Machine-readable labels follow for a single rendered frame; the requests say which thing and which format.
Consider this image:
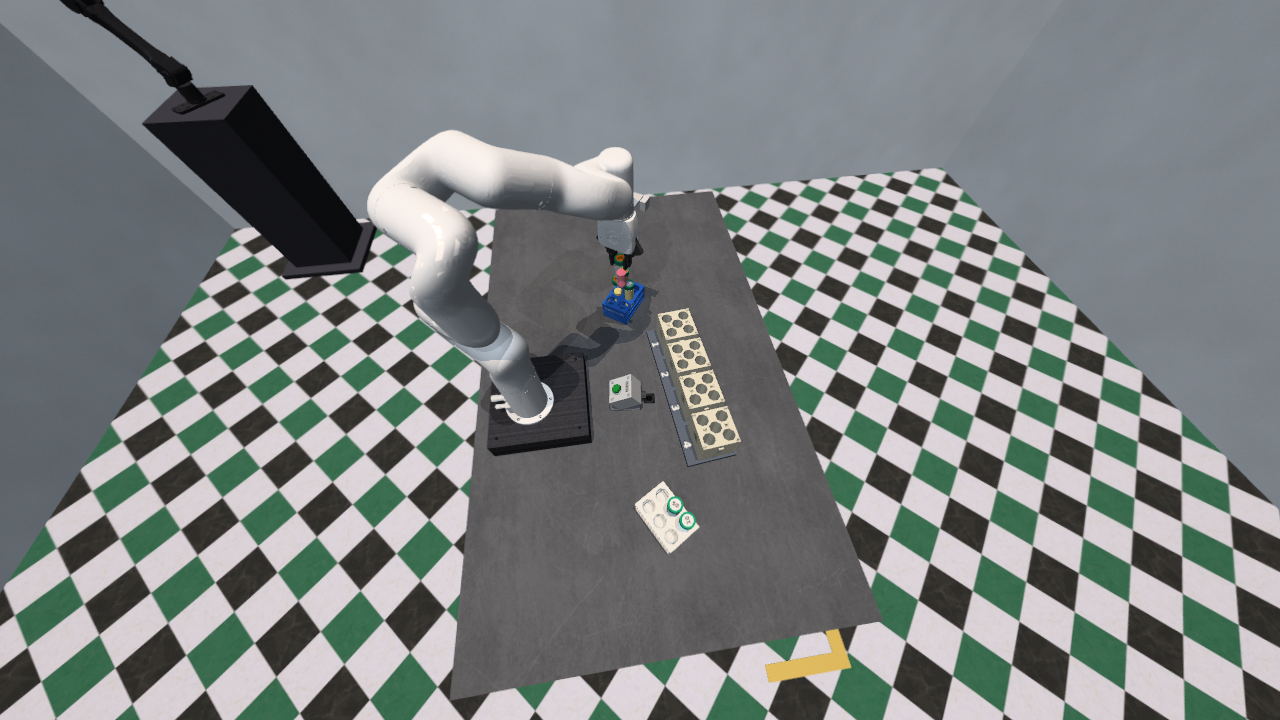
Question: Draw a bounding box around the blue tube rack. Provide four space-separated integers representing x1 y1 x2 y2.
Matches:
602 282 644 325

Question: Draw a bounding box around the white tube rack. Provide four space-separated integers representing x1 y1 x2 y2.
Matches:
635 482 699 555

